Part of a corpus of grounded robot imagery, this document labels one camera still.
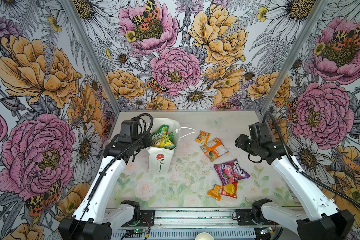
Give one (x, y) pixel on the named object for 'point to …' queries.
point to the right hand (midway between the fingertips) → (239, 146)
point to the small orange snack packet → (203, 137)
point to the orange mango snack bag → (214, 149)
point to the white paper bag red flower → (160, 160)
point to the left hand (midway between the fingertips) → (151, 143)
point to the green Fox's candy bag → (160, 138)
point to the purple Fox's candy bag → (230, 171)
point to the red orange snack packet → (228, 188)
